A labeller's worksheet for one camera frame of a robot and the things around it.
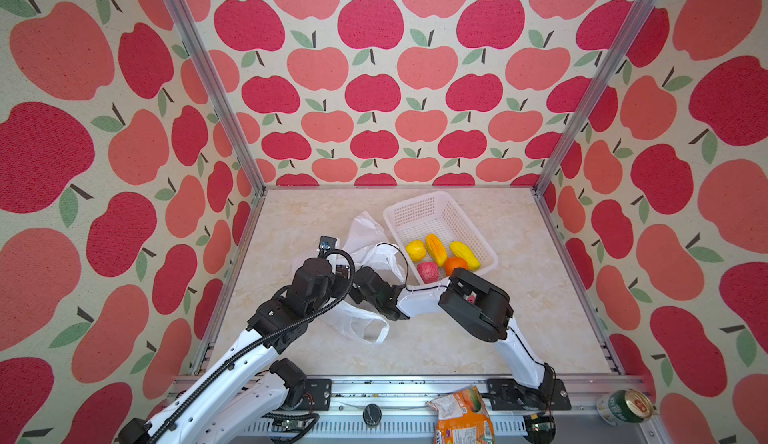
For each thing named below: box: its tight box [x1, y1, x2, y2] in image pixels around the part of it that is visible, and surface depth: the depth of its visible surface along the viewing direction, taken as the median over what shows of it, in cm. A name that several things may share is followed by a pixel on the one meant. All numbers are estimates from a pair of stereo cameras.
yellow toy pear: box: [405, 240, 427, 262], surface depth 97 cm
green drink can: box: [596, 389, 654, 426], surface depth 66 cm
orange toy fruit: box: [444, 256, 468, 277], surface depth 95 cm
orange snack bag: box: [425, 385, 495, 444], surface depth 70 cm
